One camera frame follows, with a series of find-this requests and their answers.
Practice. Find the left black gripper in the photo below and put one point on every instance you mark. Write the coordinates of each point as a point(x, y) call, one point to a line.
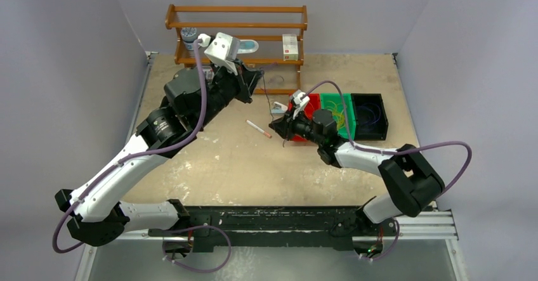
point(245, 81)

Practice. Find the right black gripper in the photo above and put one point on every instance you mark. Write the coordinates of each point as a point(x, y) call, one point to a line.
point(285, 126)

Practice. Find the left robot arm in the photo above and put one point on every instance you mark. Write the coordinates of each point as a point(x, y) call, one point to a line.
point(95, 213)

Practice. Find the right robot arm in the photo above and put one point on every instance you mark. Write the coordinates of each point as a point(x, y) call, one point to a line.
point(410, 180)

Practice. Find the white pen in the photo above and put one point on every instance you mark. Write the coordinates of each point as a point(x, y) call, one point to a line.
point(259, 129)

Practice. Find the red plastic bin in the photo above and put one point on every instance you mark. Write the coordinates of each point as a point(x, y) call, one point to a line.
point(313, 105)

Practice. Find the blue oval packaged item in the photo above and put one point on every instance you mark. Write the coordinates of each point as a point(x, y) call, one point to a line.
point(247, 46)

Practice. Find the green plastic bin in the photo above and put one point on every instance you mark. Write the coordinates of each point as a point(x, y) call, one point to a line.
point(342, 112)

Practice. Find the white red box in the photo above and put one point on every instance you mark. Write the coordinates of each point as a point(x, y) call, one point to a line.
point(290, 47)

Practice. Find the blue white jar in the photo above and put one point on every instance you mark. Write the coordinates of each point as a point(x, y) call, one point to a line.
point(188, 36)

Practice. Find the black plastic bin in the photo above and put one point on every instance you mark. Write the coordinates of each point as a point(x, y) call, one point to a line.
point(370, 114)

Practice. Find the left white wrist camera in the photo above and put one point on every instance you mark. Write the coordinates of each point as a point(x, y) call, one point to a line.
point(221, 49)

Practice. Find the aluminium rail frame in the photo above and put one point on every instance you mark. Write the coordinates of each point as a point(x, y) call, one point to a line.
point(96, 214)

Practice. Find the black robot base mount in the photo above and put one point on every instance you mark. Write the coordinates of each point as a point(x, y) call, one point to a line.
point(336, 227)

